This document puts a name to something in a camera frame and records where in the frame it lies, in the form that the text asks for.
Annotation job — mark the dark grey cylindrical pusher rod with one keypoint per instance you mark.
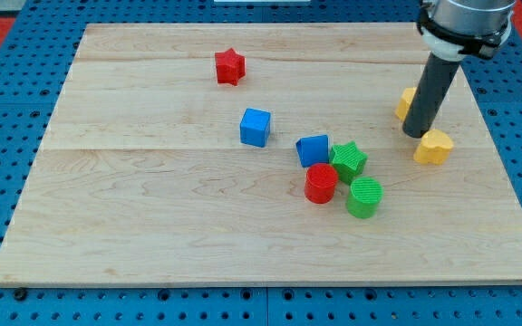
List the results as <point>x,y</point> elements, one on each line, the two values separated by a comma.
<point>431,91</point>

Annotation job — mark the yellow hexagon block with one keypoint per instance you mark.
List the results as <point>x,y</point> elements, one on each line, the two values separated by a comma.
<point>404,103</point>

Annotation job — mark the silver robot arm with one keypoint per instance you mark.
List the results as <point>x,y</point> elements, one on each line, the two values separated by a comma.
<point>453,30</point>

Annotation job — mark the green star block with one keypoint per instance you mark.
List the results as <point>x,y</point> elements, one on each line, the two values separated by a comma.
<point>348,161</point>

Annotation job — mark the red star block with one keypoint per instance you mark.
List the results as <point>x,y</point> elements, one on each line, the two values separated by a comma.
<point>230,67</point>

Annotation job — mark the yellow heart block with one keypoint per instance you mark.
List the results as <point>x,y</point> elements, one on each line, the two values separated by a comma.
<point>434,148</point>

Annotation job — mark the green cylinder block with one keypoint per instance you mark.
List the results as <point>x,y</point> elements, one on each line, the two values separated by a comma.
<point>365,194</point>

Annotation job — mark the blue triangular block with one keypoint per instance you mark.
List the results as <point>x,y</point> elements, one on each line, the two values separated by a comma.
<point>312,150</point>

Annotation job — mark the red cylinder block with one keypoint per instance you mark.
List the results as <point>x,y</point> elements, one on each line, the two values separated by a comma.
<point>320,183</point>

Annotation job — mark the blue cube block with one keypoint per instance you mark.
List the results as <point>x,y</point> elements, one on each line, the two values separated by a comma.
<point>254,128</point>

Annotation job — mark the light wooden board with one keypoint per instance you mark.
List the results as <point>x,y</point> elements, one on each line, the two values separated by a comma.
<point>141,179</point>

